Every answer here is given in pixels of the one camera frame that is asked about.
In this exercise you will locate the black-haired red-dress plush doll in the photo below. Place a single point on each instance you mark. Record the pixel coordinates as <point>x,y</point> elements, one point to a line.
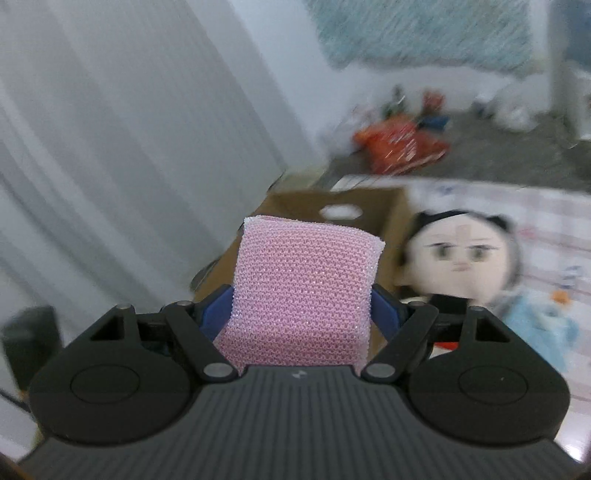
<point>457,259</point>

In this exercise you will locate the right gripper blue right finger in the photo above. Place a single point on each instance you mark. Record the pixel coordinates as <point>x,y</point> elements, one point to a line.
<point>387,312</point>

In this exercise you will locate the light blue folded cloth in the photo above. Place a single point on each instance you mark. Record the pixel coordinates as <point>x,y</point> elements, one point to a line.
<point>543,321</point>

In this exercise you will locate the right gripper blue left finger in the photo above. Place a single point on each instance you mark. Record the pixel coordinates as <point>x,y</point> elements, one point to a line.
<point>214,312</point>

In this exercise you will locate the pink knitted sponge pad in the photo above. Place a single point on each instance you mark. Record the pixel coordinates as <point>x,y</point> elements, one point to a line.
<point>302,295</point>

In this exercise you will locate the white water dispenser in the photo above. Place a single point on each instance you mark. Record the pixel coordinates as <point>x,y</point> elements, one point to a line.
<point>569,47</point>

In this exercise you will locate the white plastic bag on floor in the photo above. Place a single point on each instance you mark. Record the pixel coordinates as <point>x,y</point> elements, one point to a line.
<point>511,113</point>

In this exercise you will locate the white curtain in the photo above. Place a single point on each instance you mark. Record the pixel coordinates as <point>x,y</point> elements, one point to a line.
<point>129,154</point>

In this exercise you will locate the brown cardboard box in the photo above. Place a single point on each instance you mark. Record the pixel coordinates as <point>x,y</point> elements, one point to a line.
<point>384,213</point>

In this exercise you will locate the red snack bag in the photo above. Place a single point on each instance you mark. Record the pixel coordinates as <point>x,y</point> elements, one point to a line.
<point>396,146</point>

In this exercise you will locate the floral teal wall cloth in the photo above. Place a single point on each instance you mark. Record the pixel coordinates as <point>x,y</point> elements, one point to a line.
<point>487,35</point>

